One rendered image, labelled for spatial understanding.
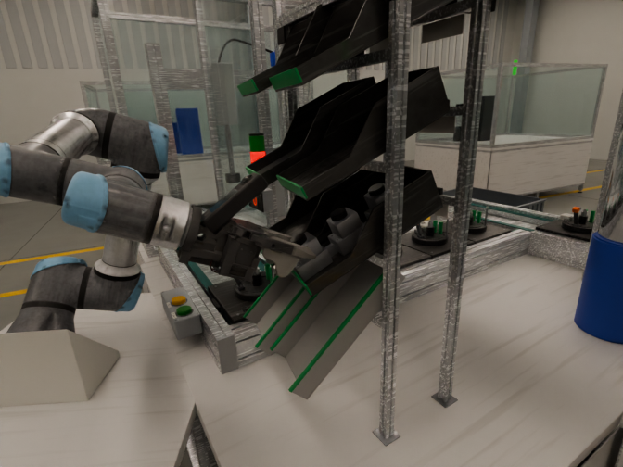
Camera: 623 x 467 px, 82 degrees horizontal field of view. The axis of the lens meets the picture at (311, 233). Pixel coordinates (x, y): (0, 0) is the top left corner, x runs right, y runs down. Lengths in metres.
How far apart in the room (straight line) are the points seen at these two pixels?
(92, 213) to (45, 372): 0.57
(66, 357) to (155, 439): 0.28
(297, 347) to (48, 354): 0.55
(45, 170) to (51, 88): 8.51
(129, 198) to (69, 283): 0.62
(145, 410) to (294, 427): 0.34
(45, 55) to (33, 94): 0.77
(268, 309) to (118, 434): 0.40
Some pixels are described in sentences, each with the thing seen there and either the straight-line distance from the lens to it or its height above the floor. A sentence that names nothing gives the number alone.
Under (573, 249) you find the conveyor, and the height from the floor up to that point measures 0.93.
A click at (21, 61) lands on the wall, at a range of 9.24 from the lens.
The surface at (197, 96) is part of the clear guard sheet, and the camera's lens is 2.34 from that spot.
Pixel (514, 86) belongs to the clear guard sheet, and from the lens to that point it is 6.00.
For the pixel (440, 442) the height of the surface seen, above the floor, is 0.86.
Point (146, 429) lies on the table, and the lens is 0.92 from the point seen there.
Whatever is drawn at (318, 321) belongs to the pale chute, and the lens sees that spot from 0.76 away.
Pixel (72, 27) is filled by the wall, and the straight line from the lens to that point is 9.20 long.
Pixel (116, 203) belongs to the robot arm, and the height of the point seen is 1.37.
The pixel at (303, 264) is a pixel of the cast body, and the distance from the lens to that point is 0.62.
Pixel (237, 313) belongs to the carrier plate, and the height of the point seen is 0.97.
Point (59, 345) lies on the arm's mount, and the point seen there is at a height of 1.01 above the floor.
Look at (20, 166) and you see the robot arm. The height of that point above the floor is 1.42.
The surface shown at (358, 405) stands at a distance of 0.88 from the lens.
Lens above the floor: 1.47
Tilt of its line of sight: 18 degrees down
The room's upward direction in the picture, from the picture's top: 2 degrees counter-clockwise
